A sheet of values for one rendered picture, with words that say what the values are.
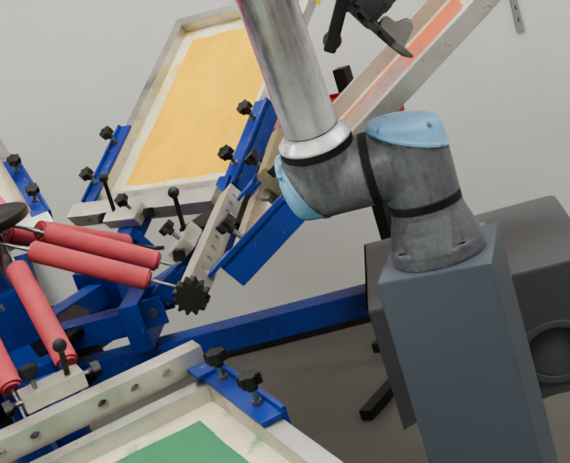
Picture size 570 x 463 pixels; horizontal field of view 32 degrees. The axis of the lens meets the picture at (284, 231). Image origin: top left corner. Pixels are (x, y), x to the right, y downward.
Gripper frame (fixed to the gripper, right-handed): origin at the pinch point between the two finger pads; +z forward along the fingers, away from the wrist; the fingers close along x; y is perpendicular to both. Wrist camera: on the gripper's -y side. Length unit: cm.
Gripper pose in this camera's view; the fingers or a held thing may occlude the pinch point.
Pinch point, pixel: (405, 55)
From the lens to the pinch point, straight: 195.5
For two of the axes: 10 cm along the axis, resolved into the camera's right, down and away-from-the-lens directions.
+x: 0.6, -3.1, 9.5
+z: 7.5, 6.4, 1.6
